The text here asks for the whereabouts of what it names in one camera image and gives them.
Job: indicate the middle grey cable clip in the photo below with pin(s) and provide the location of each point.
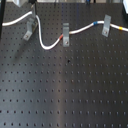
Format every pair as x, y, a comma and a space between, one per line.
66, 35

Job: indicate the right grey cable clip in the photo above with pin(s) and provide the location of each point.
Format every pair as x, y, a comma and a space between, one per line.
106, 25

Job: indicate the grey cable clip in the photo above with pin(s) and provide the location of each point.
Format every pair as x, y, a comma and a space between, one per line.
106, 25
66, 35
31, 26

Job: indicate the left grey cable clip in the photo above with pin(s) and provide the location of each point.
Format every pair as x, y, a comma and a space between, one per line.
31, 26

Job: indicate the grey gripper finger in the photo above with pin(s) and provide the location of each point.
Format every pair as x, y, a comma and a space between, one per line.
33, 9

